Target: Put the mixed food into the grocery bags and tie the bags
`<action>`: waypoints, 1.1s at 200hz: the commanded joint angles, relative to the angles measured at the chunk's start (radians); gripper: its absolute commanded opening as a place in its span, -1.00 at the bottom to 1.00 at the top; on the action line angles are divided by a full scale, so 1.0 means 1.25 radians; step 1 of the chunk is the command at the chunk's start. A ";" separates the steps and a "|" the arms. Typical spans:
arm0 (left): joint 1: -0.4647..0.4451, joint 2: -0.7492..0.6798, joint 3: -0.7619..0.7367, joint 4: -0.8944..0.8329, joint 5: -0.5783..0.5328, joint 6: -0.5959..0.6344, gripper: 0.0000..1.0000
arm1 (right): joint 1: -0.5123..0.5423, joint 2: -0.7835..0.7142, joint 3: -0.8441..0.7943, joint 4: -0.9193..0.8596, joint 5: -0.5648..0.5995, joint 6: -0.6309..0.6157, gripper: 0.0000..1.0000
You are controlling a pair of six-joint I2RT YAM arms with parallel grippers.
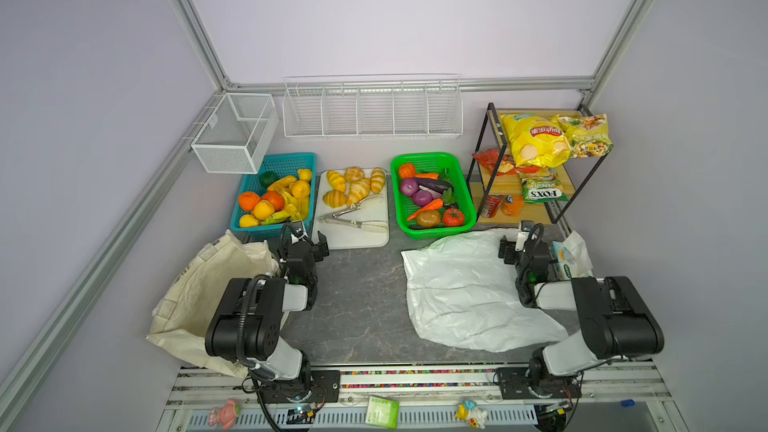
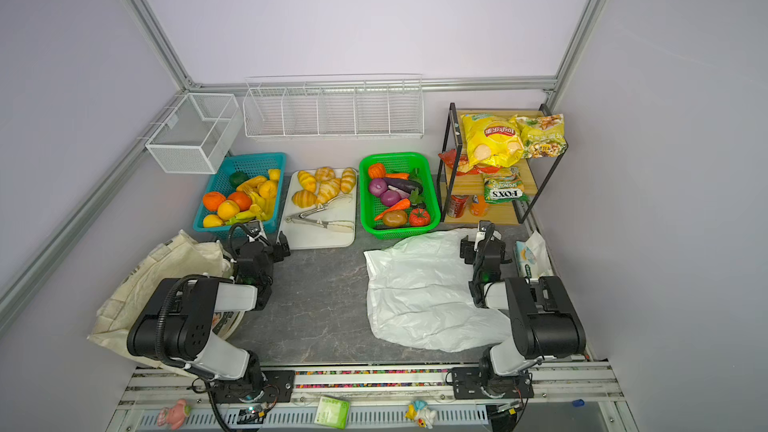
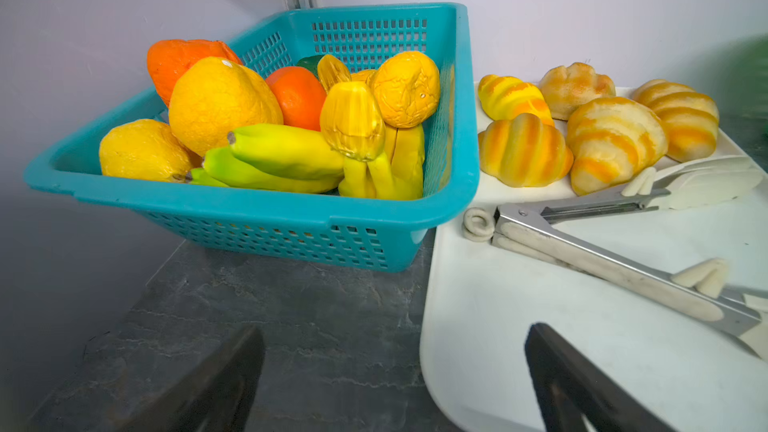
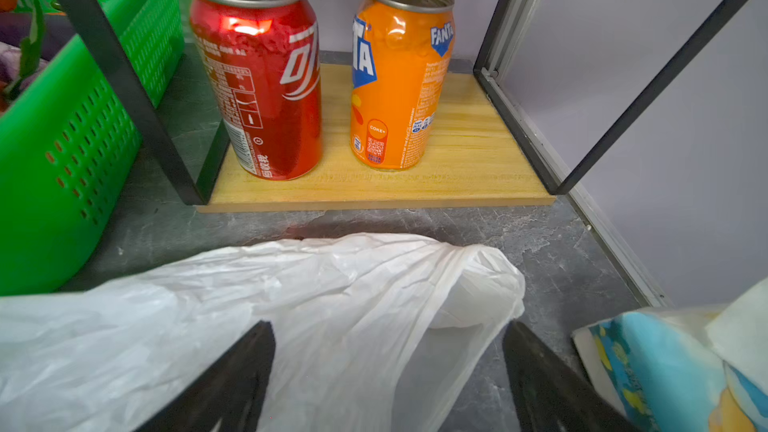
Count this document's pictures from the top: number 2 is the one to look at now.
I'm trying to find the beige canvas tote bag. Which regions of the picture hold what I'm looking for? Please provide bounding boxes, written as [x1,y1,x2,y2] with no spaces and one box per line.
[88,230,233,371]

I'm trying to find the white plastic grocery bag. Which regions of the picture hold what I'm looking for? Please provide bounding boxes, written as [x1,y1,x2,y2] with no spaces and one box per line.
[364,228,512,353]

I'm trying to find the yellow chips bag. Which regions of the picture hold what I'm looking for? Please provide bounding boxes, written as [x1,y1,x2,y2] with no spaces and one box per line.
[461,113,523,168]

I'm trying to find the green-yellow snack bag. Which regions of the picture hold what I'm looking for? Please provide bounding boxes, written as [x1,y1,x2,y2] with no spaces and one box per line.
[514,114,568,159]

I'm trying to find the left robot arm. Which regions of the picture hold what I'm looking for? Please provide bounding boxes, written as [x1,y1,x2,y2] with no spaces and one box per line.
[126,222,291,403]

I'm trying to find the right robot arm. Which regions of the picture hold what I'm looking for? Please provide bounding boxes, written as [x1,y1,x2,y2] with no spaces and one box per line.
[450,221,586,401]

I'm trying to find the orange drink bottle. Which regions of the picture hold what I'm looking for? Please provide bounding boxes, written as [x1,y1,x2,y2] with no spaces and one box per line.
[469,195,488,217]

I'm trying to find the tissue pack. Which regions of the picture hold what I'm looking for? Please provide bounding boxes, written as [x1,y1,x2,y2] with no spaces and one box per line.
[515,232,554,280]

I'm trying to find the white plastic tray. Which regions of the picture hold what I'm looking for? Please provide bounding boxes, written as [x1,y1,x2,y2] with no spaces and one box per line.
[279,168,358,251]

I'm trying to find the red soda can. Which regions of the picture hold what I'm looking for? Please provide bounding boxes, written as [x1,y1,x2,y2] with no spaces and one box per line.
[446,195,469,219]

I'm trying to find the yellow toy lemon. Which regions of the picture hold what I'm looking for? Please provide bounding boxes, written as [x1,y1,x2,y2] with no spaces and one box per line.
[202,214,225,228]

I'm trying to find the yellow toy apple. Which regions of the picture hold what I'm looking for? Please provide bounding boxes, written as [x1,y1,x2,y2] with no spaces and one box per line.
[217,199,241,222]

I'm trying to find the toy orange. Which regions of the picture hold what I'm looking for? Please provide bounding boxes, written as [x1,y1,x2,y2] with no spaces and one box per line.
[228,191,252,212]
[202,192,227,212]

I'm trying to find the green Fox's candy bag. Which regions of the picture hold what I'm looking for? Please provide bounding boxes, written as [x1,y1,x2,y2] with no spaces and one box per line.
[483,166,529,204]

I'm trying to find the toy banana bunch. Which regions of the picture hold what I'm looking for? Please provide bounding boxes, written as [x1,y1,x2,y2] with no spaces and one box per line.
[234,176,278,221]

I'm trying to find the red toy tomato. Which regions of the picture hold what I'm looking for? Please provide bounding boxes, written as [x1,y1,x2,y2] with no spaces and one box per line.
[409,208,431,227]

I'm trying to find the toy striped bread roll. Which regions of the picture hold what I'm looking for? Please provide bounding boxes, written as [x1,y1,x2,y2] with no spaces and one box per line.
[292,189,318,209]

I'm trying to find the green toy lime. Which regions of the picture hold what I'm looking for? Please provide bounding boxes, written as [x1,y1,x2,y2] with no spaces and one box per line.
[228,171,250,188]

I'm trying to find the teal plastic basket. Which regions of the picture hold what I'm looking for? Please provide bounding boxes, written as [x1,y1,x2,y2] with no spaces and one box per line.
[193,152,287,240]

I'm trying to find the metal kitchen tongs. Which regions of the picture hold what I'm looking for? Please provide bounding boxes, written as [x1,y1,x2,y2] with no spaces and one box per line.
[285,206,355,233]

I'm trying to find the orange toy carrot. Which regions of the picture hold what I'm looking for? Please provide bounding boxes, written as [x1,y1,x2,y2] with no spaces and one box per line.
[375,199,411,221]

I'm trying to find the red snack bag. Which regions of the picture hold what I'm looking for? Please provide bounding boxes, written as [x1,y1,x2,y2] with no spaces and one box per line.
[439,149,499,176]

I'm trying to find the brown toy potato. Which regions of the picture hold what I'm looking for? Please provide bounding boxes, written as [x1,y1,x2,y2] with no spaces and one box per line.
[382,210,408,228]

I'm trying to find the toy croissant bread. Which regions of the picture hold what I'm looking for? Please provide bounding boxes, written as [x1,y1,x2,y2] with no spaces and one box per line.
[317,178,341,205]

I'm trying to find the green plastic basket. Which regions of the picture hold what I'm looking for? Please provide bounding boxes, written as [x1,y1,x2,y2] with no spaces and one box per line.
[359,152,440,240]

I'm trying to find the dark toy eggplant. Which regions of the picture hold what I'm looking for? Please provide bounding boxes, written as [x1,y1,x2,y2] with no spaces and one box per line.
[384,177,423,194]

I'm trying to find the purple toy onion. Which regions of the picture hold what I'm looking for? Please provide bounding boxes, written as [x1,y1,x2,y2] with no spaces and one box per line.
[368,178,388,197]
[379,190,402,208]

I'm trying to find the orange toy pepper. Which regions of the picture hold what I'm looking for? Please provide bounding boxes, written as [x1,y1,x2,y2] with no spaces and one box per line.
[367,163,387,179]

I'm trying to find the green small box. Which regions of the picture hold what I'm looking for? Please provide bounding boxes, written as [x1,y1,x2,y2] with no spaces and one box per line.
[314,396,350,430]

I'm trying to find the pink toy figure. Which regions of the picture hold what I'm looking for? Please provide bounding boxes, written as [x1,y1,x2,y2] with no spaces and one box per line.
[156,399,192,431]

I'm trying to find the yellow white toy figure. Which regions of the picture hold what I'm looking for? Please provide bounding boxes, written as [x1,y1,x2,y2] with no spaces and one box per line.
[405,400,438,429]

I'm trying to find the wooden black-frame shelf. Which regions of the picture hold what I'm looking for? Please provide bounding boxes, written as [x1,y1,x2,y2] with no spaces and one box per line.
[435,103,568,225]

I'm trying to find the small white wire basket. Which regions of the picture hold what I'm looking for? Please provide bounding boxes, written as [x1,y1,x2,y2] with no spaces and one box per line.
[145,92,244,175]

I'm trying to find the long white wire basket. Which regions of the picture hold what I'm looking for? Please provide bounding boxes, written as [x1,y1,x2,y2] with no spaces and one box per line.
[242,74,425,139]

